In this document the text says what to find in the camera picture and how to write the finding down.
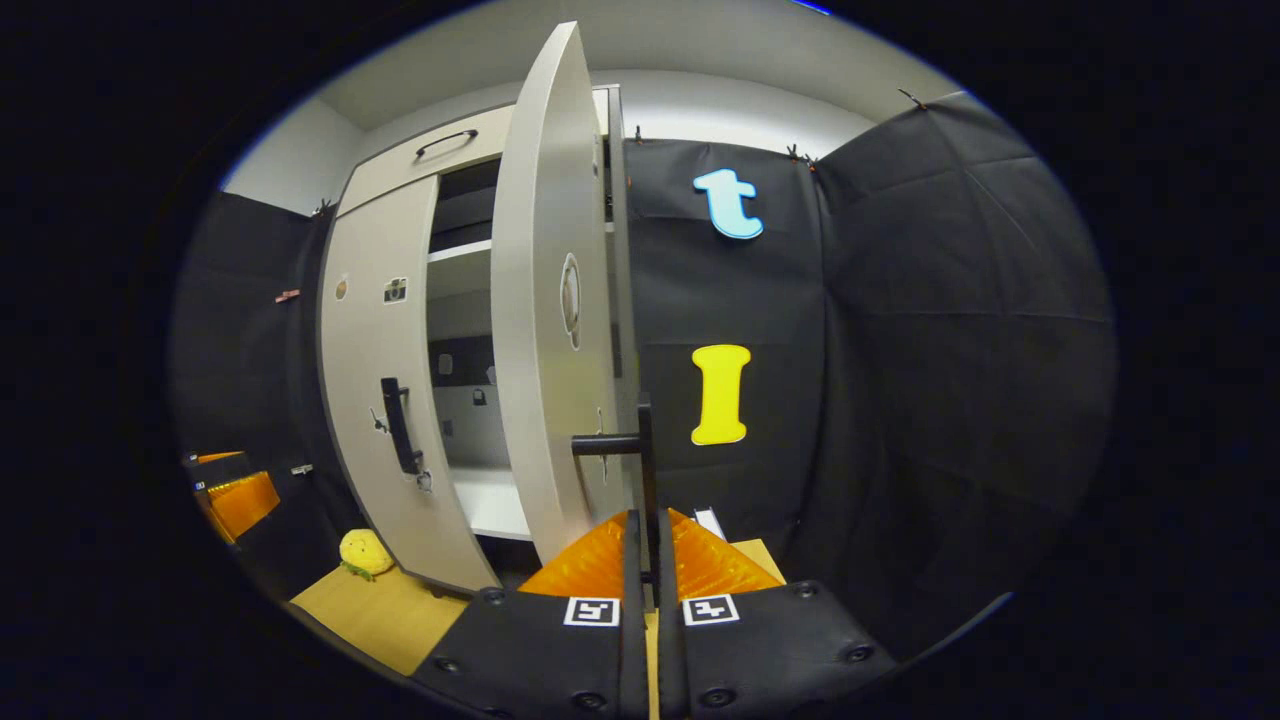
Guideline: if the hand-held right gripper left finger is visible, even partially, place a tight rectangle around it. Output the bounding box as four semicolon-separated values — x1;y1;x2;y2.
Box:
412;508;649;720

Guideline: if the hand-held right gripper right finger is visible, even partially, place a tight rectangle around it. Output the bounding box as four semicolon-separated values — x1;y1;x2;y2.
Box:
655;506;898;720

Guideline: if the beige cabinet door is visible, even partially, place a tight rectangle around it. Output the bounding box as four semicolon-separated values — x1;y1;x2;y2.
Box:
490;20;641;566
318;175;501;593

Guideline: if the black door handle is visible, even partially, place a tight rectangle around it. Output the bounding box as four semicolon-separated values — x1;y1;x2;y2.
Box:
572;395;661;586
380;377;425;475

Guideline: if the beige double-door shoe cabinet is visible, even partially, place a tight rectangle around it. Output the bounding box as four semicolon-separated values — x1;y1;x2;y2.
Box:
335;85;641;591

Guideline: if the yellow plush toy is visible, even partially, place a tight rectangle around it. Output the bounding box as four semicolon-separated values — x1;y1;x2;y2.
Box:
338;528;396;583

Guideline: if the black backdrop cloth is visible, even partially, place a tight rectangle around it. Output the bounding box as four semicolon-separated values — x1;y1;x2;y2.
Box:
168;90;1119;661

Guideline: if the black drawer handle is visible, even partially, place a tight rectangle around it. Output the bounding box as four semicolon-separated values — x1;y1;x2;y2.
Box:
415;129;479;159

